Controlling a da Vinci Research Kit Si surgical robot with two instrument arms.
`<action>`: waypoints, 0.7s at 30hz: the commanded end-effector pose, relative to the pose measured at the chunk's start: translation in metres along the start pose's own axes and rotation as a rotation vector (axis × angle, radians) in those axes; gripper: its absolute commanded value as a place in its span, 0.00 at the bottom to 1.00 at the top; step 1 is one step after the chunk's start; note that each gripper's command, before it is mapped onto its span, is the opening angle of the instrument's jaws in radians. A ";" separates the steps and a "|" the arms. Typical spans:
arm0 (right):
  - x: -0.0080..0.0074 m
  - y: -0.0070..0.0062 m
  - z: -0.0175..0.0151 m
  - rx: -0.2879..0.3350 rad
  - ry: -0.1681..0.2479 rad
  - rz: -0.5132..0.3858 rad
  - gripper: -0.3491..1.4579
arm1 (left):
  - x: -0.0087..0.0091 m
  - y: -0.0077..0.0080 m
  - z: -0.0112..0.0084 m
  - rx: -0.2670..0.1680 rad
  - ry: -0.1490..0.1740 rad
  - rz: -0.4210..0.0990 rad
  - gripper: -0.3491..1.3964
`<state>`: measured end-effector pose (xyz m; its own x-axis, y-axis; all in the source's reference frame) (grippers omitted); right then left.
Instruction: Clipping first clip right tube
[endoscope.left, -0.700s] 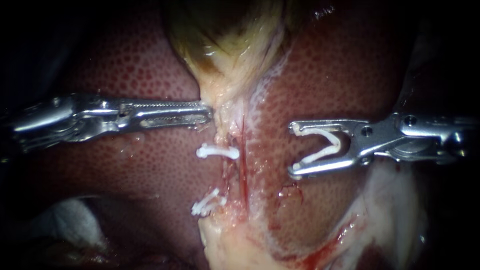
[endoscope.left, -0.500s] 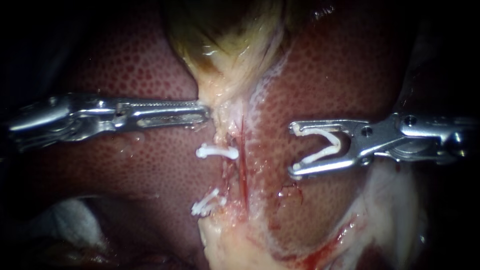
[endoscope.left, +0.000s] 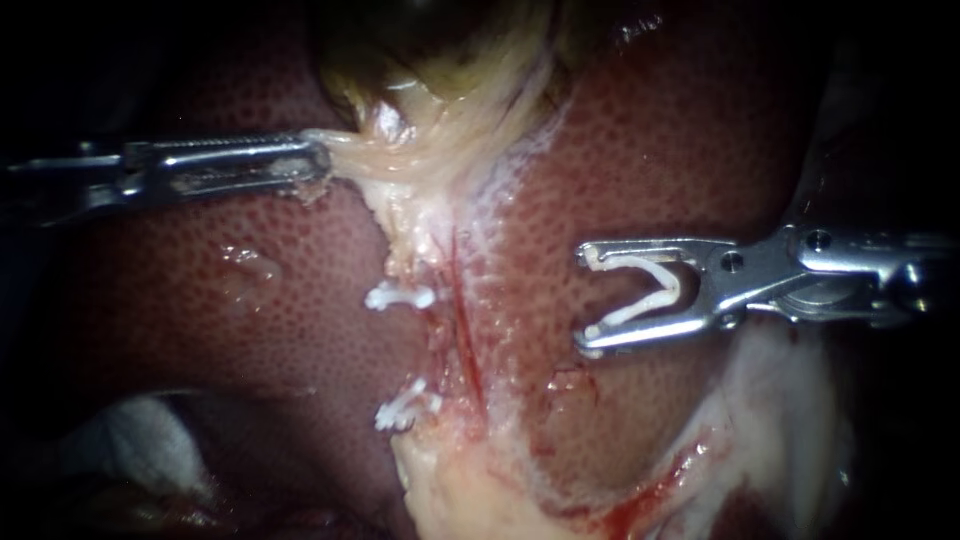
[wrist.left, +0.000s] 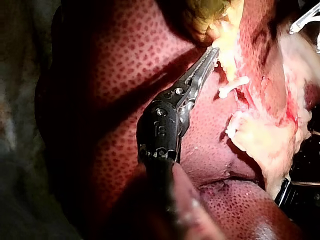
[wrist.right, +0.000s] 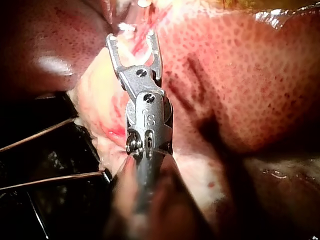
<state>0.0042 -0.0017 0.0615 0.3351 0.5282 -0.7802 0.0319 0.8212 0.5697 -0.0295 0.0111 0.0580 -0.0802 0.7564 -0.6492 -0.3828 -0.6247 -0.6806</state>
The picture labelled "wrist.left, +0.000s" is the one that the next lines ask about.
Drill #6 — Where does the left arm instrument jaw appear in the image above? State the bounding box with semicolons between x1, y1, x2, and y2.
190;47;221;95
180;46;216;85

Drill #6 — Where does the right arm instrument jaw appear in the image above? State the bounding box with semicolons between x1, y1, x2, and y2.
289;2;320;35

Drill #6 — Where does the left arm instrument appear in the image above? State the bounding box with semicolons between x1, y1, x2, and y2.
136;81;201;165

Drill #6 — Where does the gallbladder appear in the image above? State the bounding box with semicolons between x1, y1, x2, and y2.
159;0;251;85

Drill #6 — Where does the white clip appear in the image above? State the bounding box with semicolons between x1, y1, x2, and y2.
218;76;250;99
225;111;245;138

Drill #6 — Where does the dark red liver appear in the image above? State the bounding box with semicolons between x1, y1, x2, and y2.
34;0;310;240

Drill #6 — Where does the pale fatty tissue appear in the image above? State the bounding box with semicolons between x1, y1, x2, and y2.
226;32;320;200

